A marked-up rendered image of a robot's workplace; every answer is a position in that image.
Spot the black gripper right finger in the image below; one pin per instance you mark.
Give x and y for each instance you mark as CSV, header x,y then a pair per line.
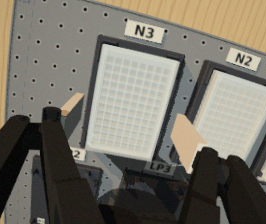
x,y
244,199

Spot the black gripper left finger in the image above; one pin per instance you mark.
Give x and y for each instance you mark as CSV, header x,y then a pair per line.
x,y
69,197

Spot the grey base plate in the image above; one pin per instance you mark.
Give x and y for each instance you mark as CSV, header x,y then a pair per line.
x,y
51,50

